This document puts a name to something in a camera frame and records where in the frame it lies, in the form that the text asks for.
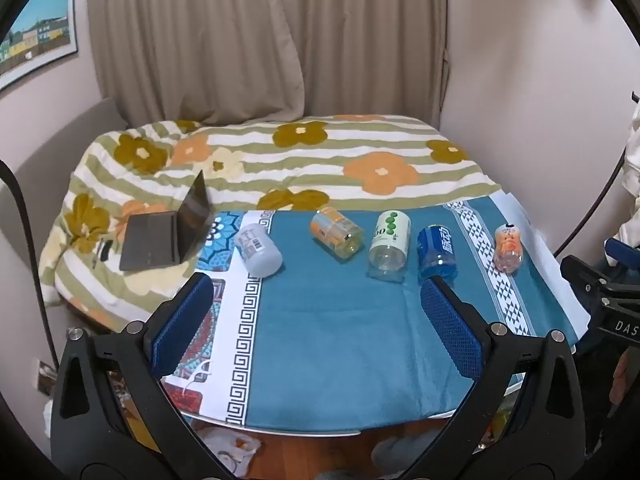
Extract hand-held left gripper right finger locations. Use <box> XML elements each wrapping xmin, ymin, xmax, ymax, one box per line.
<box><xmin>405</xmin><ymin>275</ymin><xmax>587</xmax><ymax>476</ymax></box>

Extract person's right hand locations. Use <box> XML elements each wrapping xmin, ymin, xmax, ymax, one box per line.
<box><xmin>610</xmin><ymin>347</ymin><xmax>633</xmax><ymax>407</ymax></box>

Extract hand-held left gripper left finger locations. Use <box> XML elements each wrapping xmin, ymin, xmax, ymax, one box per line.
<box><xmin>50</xmin><ymin>272</ymin><xmax>231</xmax><ymax>476</ymax></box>

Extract white cloth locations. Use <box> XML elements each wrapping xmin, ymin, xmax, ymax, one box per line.
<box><xmin>617</xmin><ymin>110</ymin><xmax>640</xmax><ymax>246</ymax></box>

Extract grey open laptop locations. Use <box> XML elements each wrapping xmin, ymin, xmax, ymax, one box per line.
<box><xmin>119</xmin><ymin>170</ymin><xmax>212</xmax><ymax>272</ymax></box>

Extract crumpled plastic bag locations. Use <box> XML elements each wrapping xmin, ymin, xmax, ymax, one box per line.
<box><xmin>192</xmin><ymin>417</ymin><xmax>263</xmax><ymax>478</ymax></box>

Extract floral striped blanket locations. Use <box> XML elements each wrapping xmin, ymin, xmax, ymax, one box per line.
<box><xmin>39</xmin><ymin>115</ymin><xmax>503</xmax><ymax>333</ymax></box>

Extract thick black cable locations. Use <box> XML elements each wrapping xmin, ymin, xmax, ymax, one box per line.
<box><xmin>0</xmin><ymin>160</ymin><xmax>58</xmax><ymax>361</ymax></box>

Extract thin black cable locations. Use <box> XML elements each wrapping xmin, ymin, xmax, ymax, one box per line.
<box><xmin>552</xmin><ymin>150</ymin><xmax>628</xmax><ymax>256</ymax></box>

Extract clear cup with blue label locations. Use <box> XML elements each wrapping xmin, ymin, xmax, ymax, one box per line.
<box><xmin>416</xmin><ymin>225</ymin><xmax>458</xmax><ymax>287</ymax></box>

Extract framed wall poster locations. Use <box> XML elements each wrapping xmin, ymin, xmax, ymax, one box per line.
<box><xmin>0</xmin><ymin>0</ymin><xmax>79</xmax><ymax>93</ymax></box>

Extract teal patterned tablecloth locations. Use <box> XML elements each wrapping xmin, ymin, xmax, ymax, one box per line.
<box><xmin>160</xmin><ymin>197</ymin><xmax>591</xmax><ymax>433</ymax></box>

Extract clear cup with green-dotted label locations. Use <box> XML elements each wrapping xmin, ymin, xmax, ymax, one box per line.
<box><xmin>367</xmin><ymin>210</ymin><xmax>412</xmax><ymax>281</ymax></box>

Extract beige curtain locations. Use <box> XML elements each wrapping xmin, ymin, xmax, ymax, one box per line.
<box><xmin>87</xmin><ymin>0</ymin><xmax>448</xmax><ymax>128</ymax></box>

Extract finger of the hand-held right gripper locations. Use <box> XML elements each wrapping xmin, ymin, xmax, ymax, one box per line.
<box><xmin>604</xmin><ymin>238</ymin><xmax>640</xmax><ymax>267</ymax></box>
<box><xmin>560</xmin><ymin>255</ymin><xmax>613</xmax><ymax>303</ymax></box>

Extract white cup with barcode label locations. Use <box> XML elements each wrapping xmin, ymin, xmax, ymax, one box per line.
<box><xmin>234</xmin><ymin>223</ymin><xmax>284</xmax><ymax>277</ymax></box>

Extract clear cup with orange label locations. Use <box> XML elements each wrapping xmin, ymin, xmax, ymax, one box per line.
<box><xmin>310</xmin><ymin>206</ymin><xmax>366</xmax><ymax>261</ymax></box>

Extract small clear cup orange print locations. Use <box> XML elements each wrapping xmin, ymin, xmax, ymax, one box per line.
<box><xmin>494</xmin><ymin>223</ymin><xmax>523</xmax><ymax>274</ymax></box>

